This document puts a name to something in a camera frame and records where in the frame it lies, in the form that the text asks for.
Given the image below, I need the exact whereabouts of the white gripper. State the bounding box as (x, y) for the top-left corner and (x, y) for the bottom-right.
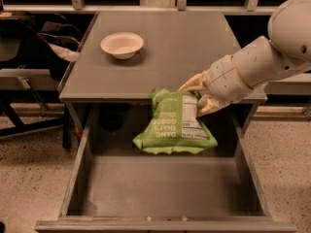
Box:
(178, 54), (255, 117)

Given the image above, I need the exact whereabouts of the green rice chip bag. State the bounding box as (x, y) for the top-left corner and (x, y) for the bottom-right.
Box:
(133, 89), (218, 154)

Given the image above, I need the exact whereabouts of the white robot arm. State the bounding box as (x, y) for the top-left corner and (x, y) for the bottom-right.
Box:
(180, 0), (311, 117)

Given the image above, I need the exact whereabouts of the grey counter cabinet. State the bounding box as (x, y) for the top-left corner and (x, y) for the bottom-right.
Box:
(56, 10), (268, 138)

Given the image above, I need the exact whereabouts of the open grey top drawer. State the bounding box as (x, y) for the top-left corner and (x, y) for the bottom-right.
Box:
(35, 106), (296, 233)

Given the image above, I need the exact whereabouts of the dark bag with white cloth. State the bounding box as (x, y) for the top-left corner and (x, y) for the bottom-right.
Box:
(37, 21), (83, 81)

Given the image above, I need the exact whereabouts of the white paper bowl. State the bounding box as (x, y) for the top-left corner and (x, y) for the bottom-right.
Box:
(100, 32), (144, 60)

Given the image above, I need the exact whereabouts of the metal window railing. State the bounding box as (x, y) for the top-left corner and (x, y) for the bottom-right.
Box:
(0, 0), (311, 17)

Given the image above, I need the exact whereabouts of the grey side bench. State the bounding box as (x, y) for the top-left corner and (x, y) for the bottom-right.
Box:
(0, 66), (71, 150)

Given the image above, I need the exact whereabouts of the black chair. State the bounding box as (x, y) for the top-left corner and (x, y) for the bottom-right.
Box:
(0, 11), (43, 69)

